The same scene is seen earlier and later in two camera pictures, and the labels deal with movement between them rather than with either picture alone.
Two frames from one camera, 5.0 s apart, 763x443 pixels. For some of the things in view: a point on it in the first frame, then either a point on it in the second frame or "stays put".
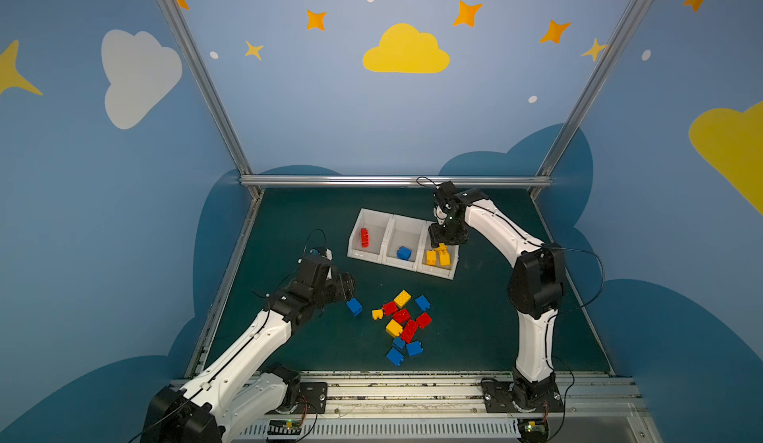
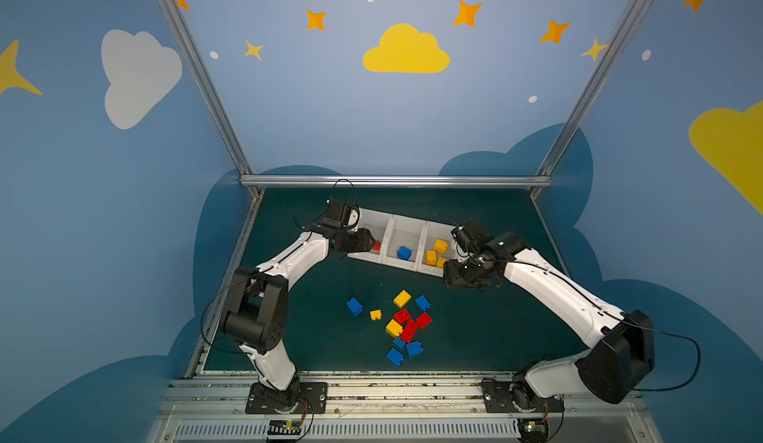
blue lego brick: [403, 252] stays put
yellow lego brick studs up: [402, 299] stays put
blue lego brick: [355, 306] stays put
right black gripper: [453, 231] → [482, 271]
